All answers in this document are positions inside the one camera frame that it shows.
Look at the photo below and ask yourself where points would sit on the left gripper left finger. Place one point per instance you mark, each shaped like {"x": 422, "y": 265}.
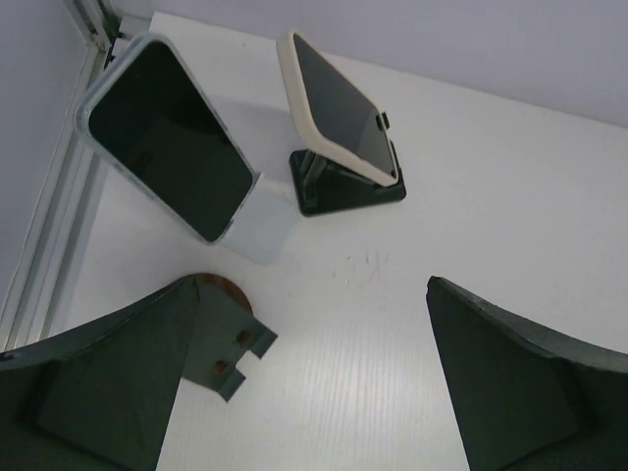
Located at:
{"x": 98, "y": 396}

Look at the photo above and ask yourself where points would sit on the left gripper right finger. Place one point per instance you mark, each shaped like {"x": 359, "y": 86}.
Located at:
{"x": 527, "y": 397}

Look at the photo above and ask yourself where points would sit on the round wooden base phone stand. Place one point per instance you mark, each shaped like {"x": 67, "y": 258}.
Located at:
{"x": 225, "y": 330}

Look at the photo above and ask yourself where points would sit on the black folding phone stand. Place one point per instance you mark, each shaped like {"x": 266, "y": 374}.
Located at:
{"x": 323, "y": 186}

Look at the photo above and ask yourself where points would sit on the phone with cream case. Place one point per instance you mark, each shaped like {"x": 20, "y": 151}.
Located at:
{"x": 332, "y": 116}

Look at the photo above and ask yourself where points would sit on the silver metal phone stand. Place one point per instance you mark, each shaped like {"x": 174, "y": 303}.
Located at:
{"x": 262, "y": 223}

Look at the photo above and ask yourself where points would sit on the left aluminium frame post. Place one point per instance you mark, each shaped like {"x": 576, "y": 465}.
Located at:
{"x": 51, "y": 180}

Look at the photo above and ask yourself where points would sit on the phone with clear blue case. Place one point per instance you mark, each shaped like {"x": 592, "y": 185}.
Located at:
{"x": 147, "y": 116}

